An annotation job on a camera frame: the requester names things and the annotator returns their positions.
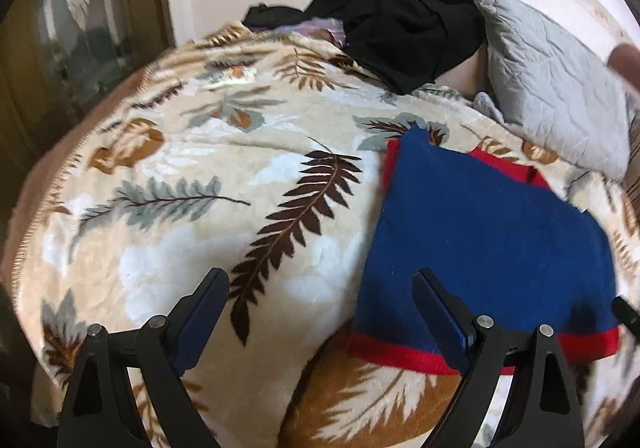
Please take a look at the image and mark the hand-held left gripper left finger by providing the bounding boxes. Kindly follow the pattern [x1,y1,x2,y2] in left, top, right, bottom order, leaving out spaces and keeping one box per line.
[56,268,232,448]

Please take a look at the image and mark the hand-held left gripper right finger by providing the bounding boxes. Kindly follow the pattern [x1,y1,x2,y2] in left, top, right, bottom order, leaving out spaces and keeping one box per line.
[411,269,586,448]

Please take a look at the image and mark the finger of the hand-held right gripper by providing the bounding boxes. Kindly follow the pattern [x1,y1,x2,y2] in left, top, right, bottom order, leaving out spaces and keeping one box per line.
[612,295,640,330]

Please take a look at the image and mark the red and blue sweater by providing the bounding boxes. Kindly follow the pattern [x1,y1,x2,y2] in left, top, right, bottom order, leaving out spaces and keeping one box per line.
[347,125,621,376]

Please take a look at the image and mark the person's right forearm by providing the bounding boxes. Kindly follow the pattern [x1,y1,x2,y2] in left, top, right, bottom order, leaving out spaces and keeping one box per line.
[606,42,640,96]

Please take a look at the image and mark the leaf print fleece blanket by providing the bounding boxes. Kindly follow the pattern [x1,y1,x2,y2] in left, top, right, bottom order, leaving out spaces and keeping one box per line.
[10,23,640,448]

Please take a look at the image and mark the grey quilted pillow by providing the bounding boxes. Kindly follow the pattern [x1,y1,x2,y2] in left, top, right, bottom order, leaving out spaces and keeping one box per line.
[471,0,640,181]

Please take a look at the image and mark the pink cloth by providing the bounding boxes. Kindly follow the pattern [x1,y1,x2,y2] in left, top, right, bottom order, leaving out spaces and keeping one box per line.
[437,50,493,96]

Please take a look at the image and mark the black garment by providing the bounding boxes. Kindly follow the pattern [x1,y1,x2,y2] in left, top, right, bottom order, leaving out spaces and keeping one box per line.
[242,0,488,95]

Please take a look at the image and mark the purple cloth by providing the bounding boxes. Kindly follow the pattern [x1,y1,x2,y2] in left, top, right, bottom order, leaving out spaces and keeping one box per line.
[252,17,348,46]

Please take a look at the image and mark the wooden cabinet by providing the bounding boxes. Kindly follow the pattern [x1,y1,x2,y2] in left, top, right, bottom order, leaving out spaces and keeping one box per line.
[0,0,173,279]

